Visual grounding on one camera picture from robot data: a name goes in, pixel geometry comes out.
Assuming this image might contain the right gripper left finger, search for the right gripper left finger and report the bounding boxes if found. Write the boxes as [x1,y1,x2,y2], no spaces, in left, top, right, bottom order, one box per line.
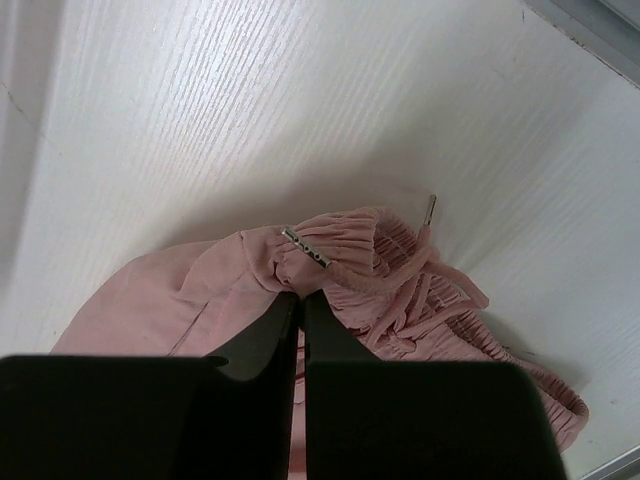
[1,293,298,479]

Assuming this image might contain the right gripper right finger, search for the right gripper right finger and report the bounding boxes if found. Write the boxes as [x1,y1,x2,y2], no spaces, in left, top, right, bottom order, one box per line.
[303,293,565,479]

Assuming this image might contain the pink trousers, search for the pink trousers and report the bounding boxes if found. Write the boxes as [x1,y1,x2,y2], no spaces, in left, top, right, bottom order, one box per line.
[52,207,589,479]

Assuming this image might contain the aluminium rail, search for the aluminium rail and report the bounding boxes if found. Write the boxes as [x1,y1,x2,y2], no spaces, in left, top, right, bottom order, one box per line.
[523,0,639,88]

